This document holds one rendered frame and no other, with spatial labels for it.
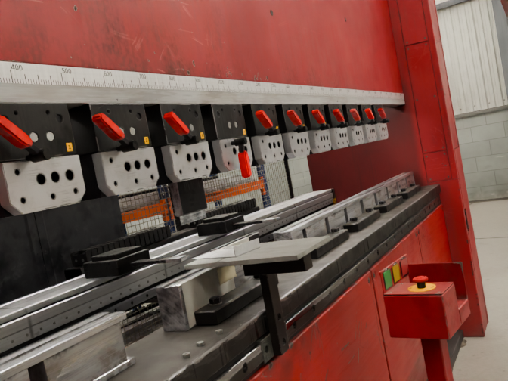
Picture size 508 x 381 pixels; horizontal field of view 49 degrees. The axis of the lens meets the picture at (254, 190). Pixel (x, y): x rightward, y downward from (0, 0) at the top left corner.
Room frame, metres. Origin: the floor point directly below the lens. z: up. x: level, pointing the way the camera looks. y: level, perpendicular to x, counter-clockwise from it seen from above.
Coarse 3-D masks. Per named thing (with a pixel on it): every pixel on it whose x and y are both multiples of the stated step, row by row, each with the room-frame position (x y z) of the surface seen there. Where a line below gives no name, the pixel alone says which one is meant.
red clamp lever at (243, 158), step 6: (240, 138) 1.36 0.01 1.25; (234, 144) 1.36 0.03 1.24; (240, 144) 1.36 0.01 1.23; (240, 150) 1.36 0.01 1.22; (240, 156) 1.36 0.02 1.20; (246, 156) 1.36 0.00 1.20; (240, 162) 1.36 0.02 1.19; (246, 162) 1.36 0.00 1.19; (240, 168) 1.36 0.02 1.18; (246, 168) 1.35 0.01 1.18; (246, 174) 1.36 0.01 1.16
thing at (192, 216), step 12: (192, 180) 1.27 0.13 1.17; (180, 192) 1.22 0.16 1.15; (192, 192) 1.26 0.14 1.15; (204, 192) 1.30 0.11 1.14; (180, 204) 1.21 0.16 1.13; (192, 204) 1.25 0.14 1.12; (204, 204) 1.29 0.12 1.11; (180, 216) 1.22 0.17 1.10; (192, 216) 1.26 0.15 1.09; (204, 216) 1.30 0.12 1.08
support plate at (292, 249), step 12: (288, 240) 1.24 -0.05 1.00; (300, 240) 1.21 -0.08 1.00; (312, 240) 1.18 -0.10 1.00; (324, 240) 1.18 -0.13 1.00; (252, 252) 1.17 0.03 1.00; (264, 252) 1.14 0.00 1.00; (276, 252) 1.12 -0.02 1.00; (288, 252) 1.09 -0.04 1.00; (300, 252) 1.07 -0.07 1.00; (192, 264) 1.17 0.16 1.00; (204, 264) 1.15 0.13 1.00; (216, 264) 1.14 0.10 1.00; (228, 264) 1.12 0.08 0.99; (240, 264) 1.11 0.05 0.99
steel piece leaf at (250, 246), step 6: (252, 240) 1.20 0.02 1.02; (258, 240) 1.22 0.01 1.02; (234, 246) 1.16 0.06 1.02; (240, 246) 1.17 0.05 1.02; (246, 246) 1.19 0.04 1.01; (252, 246) 1.20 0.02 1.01; (258, 246) 1.21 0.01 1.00; (222, 252) 1.23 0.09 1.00; (228, 252) 1.22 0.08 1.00; (234, 252) 1.15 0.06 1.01; (240, 252) 1.17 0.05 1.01; (246, 252) 1.18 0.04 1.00; (204, 258) 1.21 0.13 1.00; (210, 258) 1.20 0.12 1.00; (216, 258) 1.19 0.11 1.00
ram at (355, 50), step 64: (0, 0) 0.86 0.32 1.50; (64, 0) 0.97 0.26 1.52; (128, 0) 1.13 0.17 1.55; (192, 0) 1.34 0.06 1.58; (256, 0) 1.65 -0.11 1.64; (320, 0) 2.14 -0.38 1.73; (384, 0) 3.07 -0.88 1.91; (64, 64) 0.95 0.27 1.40; (128, 64) 1.09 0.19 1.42; (192, 64) 1.29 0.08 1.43; (256, 64) 1.58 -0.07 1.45; (320, 64) 2.03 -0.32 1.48; (384, 64) 2.85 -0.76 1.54
